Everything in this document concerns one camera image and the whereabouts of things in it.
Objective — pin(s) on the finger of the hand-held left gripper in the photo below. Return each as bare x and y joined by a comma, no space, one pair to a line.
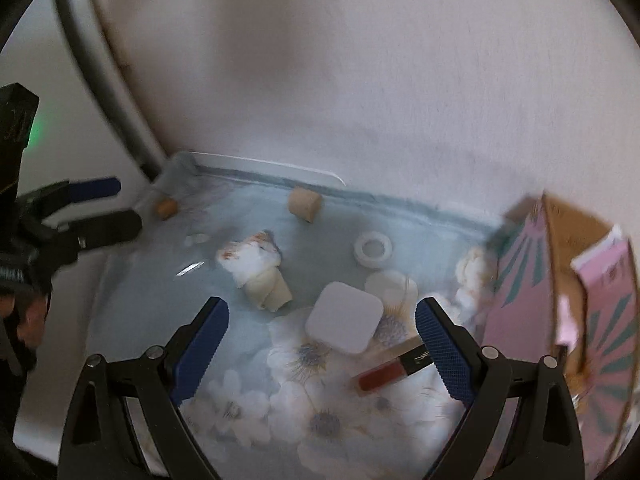
110,227
95,189

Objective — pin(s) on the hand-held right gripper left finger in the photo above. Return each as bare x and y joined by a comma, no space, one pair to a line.
200,355

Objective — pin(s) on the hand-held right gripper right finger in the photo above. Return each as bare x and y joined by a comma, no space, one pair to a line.
450,355

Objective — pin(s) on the red lipstick tube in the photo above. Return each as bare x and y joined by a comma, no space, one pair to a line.
395,367

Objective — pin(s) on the pink printed cardboard box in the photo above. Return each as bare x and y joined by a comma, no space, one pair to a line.
520,285

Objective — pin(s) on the white square compact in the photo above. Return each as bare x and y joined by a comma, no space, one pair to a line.
345,322

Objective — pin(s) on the person's left forearm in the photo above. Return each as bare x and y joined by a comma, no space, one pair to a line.
7,410

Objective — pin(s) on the person's left hand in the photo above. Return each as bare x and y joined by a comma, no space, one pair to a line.
27,325

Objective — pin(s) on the small cork stopper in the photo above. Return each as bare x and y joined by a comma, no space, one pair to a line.
166,206

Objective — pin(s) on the beige sock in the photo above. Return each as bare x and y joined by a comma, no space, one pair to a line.
270,292

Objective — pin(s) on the floral printed cloth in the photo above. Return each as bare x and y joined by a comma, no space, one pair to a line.
280,410

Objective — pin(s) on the white orange printed sock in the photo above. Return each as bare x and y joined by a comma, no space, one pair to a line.
250,256

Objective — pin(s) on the large cork stopper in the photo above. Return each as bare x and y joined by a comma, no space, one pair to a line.
305,204

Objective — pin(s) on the grey door frame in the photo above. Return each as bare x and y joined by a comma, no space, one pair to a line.
75,25

